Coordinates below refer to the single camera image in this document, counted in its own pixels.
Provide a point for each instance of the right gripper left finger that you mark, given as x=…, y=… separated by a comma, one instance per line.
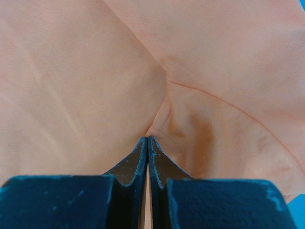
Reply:
x=113, y=200

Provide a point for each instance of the orange t shirt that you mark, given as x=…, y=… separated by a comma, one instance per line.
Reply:
x=220, y=84

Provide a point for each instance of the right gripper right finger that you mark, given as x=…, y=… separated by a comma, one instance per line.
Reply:
x=179, y=201

